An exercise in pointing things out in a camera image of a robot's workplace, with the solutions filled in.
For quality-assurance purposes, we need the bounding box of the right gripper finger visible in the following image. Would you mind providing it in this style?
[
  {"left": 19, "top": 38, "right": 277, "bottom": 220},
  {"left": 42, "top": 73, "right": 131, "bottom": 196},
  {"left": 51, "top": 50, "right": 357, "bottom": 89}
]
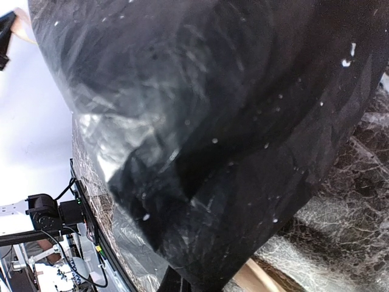
[{"left": 158, "top": 266, "right": 191, "bottom": 292}]

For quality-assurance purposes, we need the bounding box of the black front table rail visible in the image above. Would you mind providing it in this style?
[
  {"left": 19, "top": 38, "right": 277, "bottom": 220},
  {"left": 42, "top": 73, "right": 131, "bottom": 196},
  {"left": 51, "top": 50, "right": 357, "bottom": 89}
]
[{"left": 70, "top": 158, "right": 137, "bottom": 292}]

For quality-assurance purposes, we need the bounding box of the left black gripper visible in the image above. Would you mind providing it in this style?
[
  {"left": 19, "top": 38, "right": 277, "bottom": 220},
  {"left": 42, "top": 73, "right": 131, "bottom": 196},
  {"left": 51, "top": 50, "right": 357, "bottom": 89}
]
[{"left": 0, "top": 12, "right": 16, "bottom": 71}]

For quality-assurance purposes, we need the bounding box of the black wrapping paper sheet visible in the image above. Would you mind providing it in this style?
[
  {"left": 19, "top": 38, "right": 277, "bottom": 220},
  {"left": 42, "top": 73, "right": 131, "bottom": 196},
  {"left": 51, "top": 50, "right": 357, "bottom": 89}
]
[{"left": 29, "top": 1, "right": 388, "bottom": 291}]

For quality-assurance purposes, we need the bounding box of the beige satin ribbon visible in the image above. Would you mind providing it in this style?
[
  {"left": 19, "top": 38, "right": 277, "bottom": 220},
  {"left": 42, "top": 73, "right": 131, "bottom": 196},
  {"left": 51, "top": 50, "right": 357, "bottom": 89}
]
[{"left": 11, "top": 7, "right": 37, "bottom": 45}]

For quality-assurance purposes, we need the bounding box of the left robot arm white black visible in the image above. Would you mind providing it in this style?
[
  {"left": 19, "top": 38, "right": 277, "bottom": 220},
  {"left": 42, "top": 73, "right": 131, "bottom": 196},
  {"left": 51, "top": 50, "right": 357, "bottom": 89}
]
[{"left": 1, "top": 10, "right": 84, "bottom": 246}]

